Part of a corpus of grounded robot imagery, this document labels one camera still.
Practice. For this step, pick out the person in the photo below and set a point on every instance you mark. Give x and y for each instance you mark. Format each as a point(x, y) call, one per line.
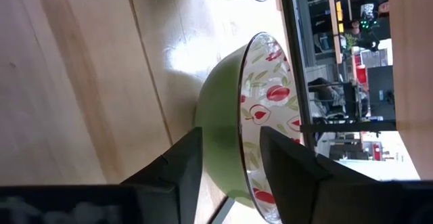
point(369, 2)

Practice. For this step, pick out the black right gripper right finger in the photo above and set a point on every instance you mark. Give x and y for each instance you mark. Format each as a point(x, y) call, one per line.
point(291, 176)

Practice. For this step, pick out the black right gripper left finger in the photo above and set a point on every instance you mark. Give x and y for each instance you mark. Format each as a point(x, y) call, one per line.
point(182, 170)

